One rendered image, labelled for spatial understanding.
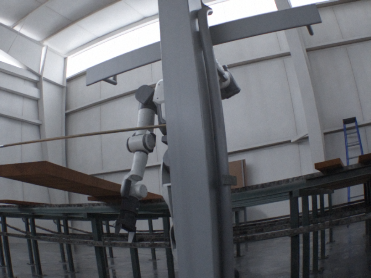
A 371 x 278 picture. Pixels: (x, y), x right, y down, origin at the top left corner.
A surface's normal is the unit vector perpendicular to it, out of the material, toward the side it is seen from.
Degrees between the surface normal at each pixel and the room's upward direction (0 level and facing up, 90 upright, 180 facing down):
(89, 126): 88
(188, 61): 90
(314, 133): 99
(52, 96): 90
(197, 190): 90
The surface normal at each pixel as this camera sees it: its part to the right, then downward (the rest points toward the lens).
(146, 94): -0.51, -0.38
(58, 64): 0.87, -0.18
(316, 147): -0.47, 0.00
